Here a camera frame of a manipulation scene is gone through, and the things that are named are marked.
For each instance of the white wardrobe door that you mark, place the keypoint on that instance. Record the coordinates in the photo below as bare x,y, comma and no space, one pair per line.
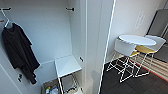
98,40

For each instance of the white wardrobe inner shelf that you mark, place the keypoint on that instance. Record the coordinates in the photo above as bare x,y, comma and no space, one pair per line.
67,65

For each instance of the tall white wardrobe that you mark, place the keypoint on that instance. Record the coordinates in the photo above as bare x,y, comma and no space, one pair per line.
50,30

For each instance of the round white table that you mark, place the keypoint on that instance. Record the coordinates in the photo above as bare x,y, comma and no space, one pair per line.
136,39

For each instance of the yellow seat chair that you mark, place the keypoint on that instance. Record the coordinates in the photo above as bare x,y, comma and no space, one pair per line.
143,50

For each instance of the black garment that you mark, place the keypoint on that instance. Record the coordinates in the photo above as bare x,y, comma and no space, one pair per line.
20,50

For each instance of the white shell chair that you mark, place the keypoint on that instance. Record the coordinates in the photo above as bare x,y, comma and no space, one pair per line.
158,41

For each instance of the white plastic hanger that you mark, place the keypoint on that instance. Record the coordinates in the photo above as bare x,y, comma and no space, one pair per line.
7,21

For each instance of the orange hanger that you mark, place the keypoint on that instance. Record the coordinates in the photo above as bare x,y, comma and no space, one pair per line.
2,21

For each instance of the black rail bracket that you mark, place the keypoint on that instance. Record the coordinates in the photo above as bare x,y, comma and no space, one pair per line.
5,9
70,9

